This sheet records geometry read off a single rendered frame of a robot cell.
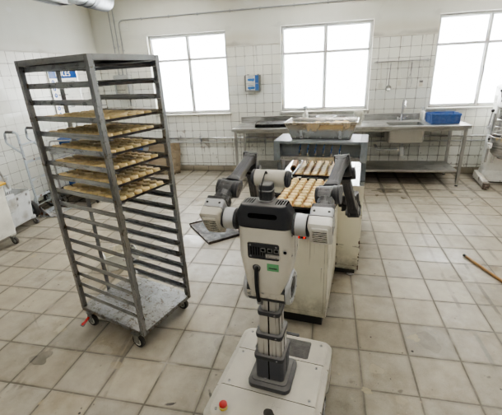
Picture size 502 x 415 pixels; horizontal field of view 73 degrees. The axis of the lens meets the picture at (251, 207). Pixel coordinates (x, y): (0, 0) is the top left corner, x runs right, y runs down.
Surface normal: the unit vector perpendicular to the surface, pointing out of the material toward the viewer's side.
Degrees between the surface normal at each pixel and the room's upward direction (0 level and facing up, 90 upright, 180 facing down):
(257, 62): 90
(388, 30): 90
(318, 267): 90
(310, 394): 0
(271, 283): 90
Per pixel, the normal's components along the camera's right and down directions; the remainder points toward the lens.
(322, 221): -0.21, -0.62
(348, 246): -0.31, 0.37
